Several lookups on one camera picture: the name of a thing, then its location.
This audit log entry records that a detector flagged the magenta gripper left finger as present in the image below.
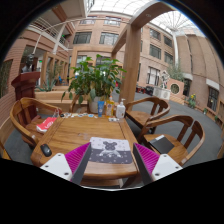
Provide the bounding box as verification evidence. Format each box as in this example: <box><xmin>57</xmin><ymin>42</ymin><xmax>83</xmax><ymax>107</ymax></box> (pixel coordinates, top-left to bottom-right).
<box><xmin>41</xmin><ymin>143</ymin><xmax>91</xmax><ymax>185</ymax></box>

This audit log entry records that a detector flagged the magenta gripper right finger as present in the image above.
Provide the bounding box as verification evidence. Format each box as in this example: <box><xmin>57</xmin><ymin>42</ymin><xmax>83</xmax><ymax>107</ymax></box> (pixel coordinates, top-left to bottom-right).
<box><xmin>133</xmin><ymin>143</ymin><xmax>182</xmax><ymax>185</ymax></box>

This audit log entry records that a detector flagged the black computer mouse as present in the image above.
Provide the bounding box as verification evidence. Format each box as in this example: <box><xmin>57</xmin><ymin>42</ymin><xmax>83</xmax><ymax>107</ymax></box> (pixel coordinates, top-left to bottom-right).
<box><xmin>40</xmin><ymin>144</ymin><xmax>52</xmax><ymax>157</ymax></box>

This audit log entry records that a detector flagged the grey bear mouse pad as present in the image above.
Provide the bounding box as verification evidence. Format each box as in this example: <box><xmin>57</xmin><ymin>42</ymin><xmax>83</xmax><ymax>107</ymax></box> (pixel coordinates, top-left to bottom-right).
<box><xmin>89</xmin><ymin>137</ymin><xmax>132</xmax><ymax>164</ymax></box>

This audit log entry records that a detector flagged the black notebook on chair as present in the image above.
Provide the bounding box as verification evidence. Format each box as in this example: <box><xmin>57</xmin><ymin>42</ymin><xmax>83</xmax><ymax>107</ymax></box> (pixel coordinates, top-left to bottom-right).
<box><xmin>149</xmin><ymin>135</ymin><xmax>174</xmax><ymax>154</ymax></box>

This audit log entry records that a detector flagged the wooden table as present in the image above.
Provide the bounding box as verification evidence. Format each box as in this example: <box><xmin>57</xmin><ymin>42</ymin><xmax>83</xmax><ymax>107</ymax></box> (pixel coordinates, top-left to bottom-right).
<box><xmin>31</xmin><ymin>116</ymin><xmax>140</xmax><ymax>187</ymax></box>

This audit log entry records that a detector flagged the near right wooden chair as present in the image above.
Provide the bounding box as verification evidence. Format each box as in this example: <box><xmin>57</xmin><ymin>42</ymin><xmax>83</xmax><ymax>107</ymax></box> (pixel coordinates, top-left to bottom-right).
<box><xmin>137</xmin><ymin>115</ymin><xmax>205</xmax><ymax>166</ymax></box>

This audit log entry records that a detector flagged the wooden chair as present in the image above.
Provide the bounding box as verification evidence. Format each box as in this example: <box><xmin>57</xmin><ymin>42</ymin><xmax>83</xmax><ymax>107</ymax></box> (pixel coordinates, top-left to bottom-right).
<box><xmin>125</xmin><ymin>96</ymin><xmax>170</xmax><ymax>129</ymax></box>
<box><xmin>69</xmin><ymin>95</ymin><xmax>88</xmax><ymax>113</ymax></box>
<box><xmin>137</xmin><ymin>115</ymin><xmax>205</xmax><ymax>166</ymax></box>
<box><xmin>10</xmin><ymin>97</ymin><xmax>62</xmax><ymax>147</ymax></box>

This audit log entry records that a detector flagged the red white packet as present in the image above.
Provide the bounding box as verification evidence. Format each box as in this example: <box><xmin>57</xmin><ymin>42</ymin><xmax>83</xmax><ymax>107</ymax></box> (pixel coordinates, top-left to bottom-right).
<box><xmin>36</xmin><ymin>117</ymin><xmax>56</xmax><ymax>133</ymax></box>

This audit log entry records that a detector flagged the far right wooden chair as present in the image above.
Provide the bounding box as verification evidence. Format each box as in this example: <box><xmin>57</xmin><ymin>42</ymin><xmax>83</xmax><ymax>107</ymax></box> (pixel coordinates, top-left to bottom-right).
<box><xmin>125</xmin><ymin>96</ymin><xmax>170</xmax><ymax>129</ymax></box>

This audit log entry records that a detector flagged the back wooden chair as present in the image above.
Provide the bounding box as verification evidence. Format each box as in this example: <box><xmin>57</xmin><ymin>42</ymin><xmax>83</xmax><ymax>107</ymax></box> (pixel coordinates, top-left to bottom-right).
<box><xmin>69</xmin><ymin>95</ymin><xmax>88</xmax><ymax>113</ymax></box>

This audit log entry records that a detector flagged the white pump bottle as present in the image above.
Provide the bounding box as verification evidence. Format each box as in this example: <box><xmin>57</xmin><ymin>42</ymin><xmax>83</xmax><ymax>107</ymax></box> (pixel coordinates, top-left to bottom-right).
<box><xmin>116</xmin><ymin>100</ymin><xmax>125</xmax><ymax>119</ymax></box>

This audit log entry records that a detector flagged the blue tube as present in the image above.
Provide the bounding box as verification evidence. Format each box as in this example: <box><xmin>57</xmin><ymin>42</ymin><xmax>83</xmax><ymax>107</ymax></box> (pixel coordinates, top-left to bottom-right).
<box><xmin>98</xmin><ymin>101</ymin><xmax>105</xmax><ymax>117</ymax></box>

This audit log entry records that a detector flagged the left wooden chair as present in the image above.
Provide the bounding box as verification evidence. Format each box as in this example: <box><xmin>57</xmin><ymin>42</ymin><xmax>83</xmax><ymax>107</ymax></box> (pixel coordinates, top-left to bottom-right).
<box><xmin>10</xmin><ymin>97</ymin><xmax>62</xmax><ymax>147</ymax></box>

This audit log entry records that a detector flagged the yellow bottle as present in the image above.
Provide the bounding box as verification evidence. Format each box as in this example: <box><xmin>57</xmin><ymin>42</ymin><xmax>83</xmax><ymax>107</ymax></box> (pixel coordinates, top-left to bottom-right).
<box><xmin>106</xmin><ymin>96</ymin><xmax>114</xmax><ymax>117</ymax></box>

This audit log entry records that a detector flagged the green potted plant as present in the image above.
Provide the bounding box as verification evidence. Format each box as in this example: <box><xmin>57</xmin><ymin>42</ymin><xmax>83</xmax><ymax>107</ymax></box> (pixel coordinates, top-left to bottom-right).
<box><xmin>61</xmin><ymin>54</ymin><xmax>126</xmax><ymax>111</ymax></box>

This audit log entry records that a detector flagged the wooden pillar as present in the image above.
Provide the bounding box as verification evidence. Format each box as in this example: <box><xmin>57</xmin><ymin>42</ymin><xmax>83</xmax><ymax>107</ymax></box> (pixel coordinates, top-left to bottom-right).
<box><xmin>111</xmin><ymin>0</ymin><xmax>172</xmax><ymax>102</ymax></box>

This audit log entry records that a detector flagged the dark bust statue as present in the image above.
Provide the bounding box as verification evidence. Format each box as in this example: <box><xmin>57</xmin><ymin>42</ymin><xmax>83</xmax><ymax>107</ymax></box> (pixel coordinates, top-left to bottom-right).
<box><xmin>21</xmin><ymin>53</ymin><xmax>34</xmax><ymax>73</ymax></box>

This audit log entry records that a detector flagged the red wooden pedestal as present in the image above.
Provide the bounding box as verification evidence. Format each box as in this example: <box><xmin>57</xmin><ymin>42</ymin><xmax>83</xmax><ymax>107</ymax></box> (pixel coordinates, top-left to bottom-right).
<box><xmin>10</xmin><ymin>70</ymin><xmax>41</xmax><ymax>126</ymax></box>

